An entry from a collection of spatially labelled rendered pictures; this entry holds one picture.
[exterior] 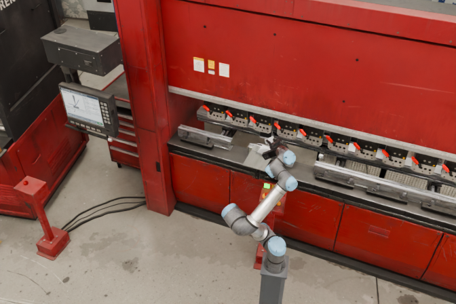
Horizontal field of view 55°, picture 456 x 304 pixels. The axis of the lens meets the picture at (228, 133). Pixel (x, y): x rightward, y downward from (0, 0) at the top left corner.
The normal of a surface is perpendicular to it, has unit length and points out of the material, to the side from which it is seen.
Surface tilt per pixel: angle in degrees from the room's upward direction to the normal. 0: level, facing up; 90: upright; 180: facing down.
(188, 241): 0
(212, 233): 0
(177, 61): 90
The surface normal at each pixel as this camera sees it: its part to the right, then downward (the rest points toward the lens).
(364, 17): -0.39, 0.57
